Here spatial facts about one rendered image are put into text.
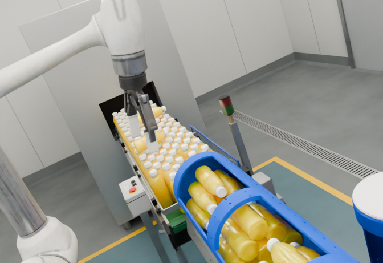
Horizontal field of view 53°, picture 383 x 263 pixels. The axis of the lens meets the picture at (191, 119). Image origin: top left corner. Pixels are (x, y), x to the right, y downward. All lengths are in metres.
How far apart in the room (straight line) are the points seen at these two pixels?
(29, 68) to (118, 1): 0.30
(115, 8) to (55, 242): 0.80
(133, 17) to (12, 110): 4.89
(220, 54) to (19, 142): 3.24
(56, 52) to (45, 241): 0.62
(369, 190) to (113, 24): 1.02
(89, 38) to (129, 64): 0.20
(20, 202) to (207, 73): 5.08
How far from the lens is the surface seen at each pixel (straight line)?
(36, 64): 1.11
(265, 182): 2.02
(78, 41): 1.17
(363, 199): 1.47
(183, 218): 1.90
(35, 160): 5.98
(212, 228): 1.28
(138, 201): 1.85
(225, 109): 2.12
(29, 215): 1.39
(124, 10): 1.00
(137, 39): 1.01
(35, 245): 1.41
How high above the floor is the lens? 1.91
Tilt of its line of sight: 19 degrees down
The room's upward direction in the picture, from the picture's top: 21 degrees counter-clockwise
